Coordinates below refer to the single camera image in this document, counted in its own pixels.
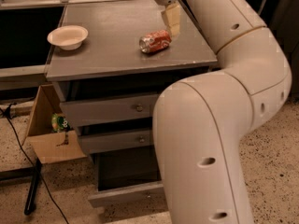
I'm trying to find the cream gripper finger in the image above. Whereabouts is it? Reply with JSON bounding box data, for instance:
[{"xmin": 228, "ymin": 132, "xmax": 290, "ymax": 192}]
[{"xmin": 161, "ymin": 2, "xmax": 180, "ymax": 37}]

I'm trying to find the red coke can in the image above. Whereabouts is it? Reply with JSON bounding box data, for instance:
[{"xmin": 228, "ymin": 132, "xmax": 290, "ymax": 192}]
[{"xmin": 139, "ymin": 30, "xmax": 172, "ymax": 53}]

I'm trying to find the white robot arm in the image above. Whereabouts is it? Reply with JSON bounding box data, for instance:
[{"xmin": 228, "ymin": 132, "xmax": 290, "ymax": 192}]
[{"xmin": 153, "ymin": 0, "xmax": 292, "ymax": 224}]

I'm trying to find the grey drawer cabinet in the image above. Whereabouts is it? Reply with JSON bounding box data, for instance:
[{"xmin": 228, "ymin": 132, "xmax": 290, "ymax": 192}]
[{"xmin": 46, "ymin": 0, "xmax": 219, "ymax": 209}]

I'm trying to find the grey top drawer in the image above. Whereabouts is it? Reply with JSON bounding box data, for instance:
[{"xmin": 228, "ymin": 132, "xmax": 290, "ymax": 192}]
[{"xmin": 60, "ymin": 93, "xmax": 158, "ymax": 127}]

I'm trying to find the grey drawer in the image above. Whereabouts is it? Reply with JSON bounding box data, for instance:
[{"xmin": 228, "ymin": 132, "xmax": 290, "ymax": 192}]
[
  {"xmin": 78, "ymin": 129, "xmax": 153, "ymax": 154},
  {"xmin": 60, "ymin": 93, "xmax": 158, "ymax": 127},
  {"xmin": 88, "ymin": 146, "xmax": 164, "ymax": 208}
]

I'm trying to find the grey middle drawer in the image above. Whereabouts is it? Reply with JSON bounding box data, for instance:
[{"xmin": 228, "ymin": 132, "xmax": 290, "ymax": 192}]
[{"xmin": 78, "ymin": 129, "xmax": 153, "ymax": 154}]

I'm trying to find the grey bottom drawer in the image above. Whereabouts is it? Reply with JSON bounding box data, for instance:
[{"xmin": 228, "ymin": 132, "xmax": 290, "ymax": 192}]
[{"xmin": 88, "ymin": 146, "xmax": 164, "ymax": 208}]

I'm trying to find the white bowl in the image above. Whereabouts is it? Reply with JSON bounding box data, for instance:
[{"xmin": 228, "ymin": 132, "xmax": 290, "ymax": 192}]
[{"xmin": 47, "ymin": 25, "xmax": 88, "ymax": 50}]

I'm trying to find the green chip bag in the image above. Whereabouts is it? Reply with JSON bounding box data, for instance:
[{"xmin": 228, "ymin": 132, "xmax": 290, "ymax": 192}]
[{"xmin": 51, "ymin": 114, "xmax": 69, "ymax": 133}]

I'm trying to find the cardboard box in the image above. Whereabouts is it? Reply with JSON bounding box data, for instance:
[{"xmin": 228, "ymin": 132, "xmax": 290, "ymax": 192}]
[{"xmin": 25, "ymin": 85, "xmax": 85, "ymax": 163}]

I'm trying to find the black metal floor stand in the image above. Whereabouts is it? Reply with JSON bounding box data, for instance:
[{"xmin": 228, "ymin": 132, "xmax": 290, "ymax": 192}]
[{"xmin": 0, "ymin": 160, "xmax": 42, "ymax": 216}]

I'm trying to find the grey metal rail frame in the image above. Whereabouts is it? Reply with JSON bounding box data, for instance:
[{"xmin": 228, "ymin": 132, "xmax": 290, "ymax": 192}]
[{"xmin": 0, "ymin": 0, "xmax": 275, "ymax": 91}]

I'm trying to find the black floor cable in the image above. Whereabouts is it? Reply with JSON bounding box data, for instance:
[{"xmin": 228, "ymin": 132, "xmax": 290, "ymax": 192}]
[{"xmin": 0, "ymin": 105, "xmax": 70, "ymax": 224}]

